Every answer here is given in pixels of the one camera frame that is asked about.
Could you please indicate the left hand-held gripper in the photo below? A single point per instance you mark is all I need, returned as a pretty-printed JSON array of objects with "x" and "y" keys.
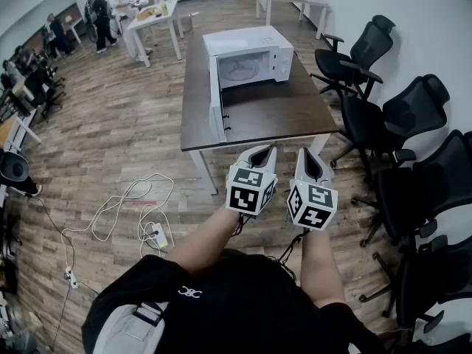
[{"x": 243, "y": 197}]

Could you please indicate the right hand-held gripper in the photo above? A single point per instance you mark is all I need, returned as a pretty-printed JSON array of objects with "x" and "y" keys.
[{"x": 313, "y": 212}]

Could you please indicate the round glass turntable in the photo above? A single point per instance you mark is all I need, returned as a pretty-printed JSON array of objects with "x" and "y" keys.
[{"x": 239, "y": 73}]

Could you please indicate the person's right forearm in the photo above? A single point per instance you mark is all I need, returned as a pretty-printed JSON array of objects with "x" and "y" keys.
[{"x": 321, "y": 271}]

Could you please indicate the grey shoulder bag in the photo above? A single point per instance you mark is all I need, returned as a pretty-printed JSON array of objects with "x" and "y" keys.
[{"x": 121, "y": 330}]

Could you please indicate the person's left forearm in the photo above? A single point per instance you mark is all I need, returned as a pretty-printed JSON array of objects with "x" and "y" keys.
[{"x": 206, "y": 238}]

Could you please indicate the dark brown table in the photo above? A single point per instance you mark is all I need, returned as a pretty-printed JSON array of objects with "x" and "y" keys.
[{"x": 273, "y": 113}]

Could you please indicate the white power strip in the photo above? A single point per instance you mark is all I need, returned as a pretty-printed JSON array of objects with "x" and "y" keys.
[{"x": 161, "y": 234}]

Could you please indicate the white microwave oven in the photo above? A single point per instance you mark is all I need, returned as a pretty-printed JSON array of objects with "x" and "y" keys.
[{"x": 243, "y": 39}]

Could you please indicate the person's black shirt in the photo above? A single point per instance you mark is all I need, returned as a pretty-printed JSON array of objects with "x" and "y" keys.
[{"x": 239, "y": 308}]

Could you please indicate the grey waste bin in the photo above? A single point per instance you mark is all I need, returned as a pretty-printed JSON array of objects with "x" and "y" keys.
[{"x": 191, "y": 22}]

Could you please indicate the yellow bottle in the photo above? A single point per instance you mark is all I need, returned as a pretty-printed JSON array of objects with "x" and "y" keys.
[{"x": 163, "y": 7}]

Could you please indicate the tan food packet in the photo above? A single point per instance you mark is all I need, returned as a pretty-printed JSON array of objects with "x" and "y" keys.
[{"x": 147, "y": 14}]

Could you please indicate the small white socket adapter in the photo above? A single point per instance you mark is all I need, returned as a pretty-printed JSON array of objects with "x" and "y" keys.
[{"x": 72, "y": 277}]

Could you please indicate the grey moulded chair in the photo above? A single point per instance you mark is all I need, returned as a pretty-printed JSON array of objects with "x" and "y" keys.
[{"x": 14, "y": 168}]

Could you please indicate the wooden-top desk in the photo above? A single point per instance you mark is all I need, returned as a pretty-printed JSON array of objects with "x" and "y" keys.
[{"x": 9, "y": 131}]

